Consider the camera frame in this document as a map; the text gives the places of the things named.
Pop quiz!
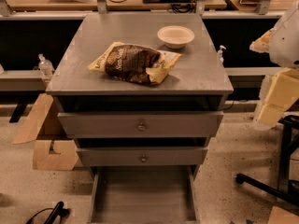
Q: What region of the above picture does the clear plastic bottle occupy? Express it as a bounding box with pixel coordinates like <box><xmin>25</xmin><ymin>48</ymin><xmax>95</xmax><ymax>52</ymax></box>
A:
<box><xmin>38</xmin><ymin>54</ymin><xmax>54</xmax><ymax>77</ymax></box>

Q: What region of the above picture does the small pump dispenser bottle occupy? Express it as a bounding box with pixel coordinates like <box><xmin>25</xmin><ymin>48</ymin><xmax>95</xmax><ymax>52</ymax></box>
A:
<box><xmin>217</xmin><ymin>45</ymin><xmax>226</xmax><ymax>63</ymax></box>

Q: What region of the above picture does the grey drawer cabinet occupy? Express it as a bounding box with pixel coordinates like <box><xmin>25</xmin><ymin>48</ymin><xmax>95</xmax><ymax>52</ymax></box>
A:
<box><xmin>46</xmin><ymin>13</ymin><xmax>233</xmax><ymax>175</ymax></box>

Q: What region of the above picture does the brown cardboard box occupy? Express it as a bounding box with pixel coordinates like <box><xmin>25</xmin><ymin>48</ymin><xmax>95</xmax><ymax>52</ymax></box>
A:
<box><xmin>12</xmin><ymin>93</ymin><xmax>78</xmax><ymax>171</ymax></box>

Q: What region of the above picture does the grey top drawer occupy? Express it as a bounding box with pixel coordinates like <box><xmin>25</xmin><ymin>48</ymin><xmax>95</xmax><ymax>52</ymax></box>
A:
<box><xmin>58</xmin><ymin>111</ymin><xmax>223</xmax><ymax>138</ymax></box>

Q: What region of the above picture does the grey drawer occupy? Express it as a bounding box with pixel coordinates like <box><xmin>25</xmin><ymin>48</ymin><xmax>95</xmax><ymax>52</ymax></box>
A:
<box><xmin>58</xmin><ymin>111</ymin><xmax>223</xmax><ymax>138</ymax></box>
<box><xmin>88</xmin><ymin>166</ymin><xmax>200</xmax><ymax>224</ymax></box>
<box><xmin>78</xmin><ymin>147</ymin><xmax>207</xmax><ymax>167</ymax></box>

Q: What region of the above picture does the black office chair base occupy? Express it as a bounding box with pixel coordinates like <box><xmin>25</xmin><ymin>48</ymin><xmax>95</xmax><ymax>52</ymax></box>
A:
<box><xmin>235</xmin><ymin>114</ymin><xmax>299</xmax><ymax>207</ymax></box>

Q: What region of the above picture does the cardboard piece bottom right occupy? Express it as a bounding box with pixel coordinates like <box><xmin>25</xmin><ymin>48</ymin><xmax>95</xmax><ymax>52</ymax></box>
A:
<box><xmin>267</xmin><ymin>206</ymin><xmax>299</xmax><ymax>224</ymax></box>

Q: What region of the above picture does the white paper bowl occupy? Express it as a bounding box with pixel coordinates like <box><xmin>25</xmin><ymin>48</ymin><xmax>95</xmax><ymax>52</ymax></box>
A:
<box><xmin>157</xmin><ymin>25</ymin><xmax>195</xmax><ymax>49</ymax></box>

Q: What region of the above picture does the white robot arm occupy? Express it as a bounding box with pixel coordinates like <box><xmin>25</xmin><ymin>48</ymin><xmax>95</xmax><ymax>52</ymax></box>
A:
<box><xmin>249</xmin><ymin>1</ymin><xmax>299</xmax><ymax>130</ymax></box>

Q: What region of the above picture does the grey bottom drawer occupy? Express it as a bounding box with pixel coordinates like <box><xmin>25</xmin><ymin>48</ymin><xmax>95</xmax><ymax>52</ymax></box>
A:
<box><xmin>88</xmin><ymin>166</ymin><xmax>200</xmax><ymax>224</ymax></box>

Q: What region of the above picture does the brown yellow chip bag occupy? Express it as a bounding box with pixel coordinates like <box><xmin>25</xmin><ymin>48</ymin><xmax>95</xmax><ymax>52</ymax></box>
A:
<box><xmin>88</xmin><ymin>42</ymin><xmax>180</xmax><ymax>85</ymax></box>

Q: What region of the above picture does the black cable on floor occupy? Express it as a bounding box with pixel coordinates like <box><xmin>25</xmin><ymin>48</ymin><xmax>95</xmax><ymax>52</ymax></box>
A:
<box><xmin>25</xmin><ymin>201</ymin><xmax>71</xmax><ymax>224</ymax></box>

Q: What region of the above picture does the grey middle drawer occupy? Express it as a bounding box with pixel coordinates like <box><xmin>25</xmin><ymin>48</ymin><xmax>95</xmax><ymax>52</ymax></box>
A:
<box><xmin>78</xmin><ymin>147</ymin><xmax>207</xmax><ymax>167</ymax></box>

